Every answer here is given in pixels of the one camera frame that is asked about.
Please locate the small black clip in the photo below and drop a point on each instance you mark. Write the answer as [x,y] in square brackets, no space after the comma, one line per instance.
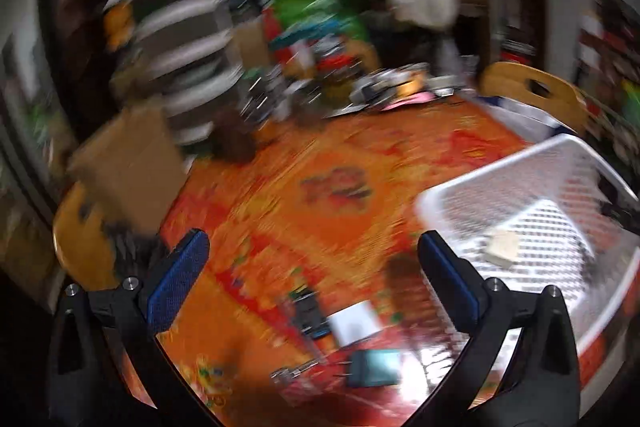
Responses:
[310,312]

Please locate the brown cardboard box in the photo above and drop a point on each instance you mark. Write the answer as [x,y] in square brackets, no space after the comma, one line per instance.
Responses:
[130,167]

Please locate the teal plug charger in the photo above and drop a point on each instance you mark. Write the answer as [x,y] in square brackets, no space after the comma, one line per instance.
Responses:
[375,367]

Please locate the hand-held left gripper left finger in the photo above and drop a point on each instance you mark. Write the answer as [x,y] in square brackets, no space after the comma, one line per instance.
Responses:
[180,277]

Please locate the white and blue paper bag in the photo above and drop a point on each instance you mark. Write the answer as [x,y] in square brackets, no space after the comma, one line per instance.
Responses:
[520,119]

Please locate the white perforated plastic basket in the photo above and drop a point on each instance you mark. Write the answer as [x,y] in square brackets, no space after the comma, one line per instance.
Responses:
[500,187]

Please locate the white plastic drawer tower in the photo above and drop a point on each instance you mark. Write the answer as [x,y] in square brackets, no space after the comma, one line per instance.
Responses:
[185,52]

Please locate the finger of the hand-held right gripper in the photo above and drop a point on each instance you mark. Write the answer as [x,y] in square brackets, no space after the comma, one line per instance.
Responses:
[622,197]

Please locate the small pale wooden block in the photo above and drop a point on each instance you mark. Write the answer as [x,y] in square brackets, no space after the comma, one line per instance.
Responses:
[502,248]

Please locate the green shopping bag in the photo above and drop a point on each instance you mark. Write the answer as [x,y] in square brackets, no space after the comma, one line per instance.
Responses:
[320,2]

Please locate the small metal clip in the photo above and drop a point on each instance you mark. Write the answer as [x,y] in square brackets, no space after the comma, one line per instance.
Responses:
[290,376]

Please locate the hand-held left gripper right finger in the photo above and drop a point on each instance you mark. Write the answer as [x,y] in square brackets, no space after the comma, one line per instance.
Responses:
[450,277]

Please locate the small white box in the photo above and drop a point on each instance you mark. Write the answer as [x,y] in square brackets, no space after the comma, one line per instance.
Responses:
[352,324]

